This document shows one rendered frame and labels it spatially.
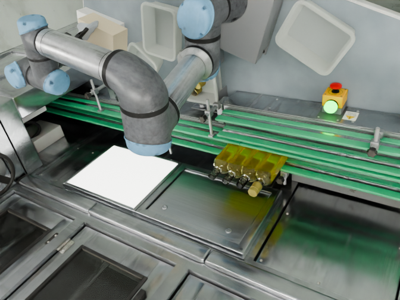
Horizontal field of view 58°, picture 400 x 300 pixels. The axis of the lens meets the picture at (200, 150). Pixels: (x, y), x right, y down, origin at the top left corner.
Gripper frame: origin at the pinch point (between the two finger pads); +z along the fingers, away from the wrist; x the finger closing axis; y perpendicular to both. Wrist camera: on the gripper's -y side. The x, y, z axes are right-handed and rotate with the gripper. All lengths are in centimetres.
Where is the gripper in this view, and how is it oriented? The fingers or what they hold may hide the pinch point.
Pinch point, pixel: (100, 40)
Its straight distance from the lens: 140.9
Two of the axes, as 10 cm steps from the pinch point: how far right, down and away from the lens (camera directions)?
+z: 5.3, -5.4, 6.6
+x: -1.5, 7.0, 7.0
